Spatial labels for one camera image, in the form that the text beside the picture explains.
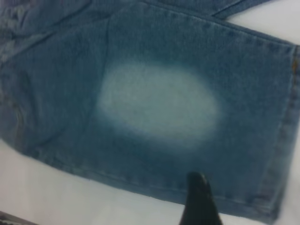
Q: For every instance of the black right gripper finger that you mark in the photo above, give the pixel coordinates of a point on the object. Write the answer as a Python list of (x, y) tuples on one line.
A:
[(199, 204)]

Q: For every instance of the blue denim kids pants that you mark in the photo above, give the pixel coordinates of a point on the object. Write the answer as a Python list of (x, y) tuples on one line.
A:
[(164, 58)]

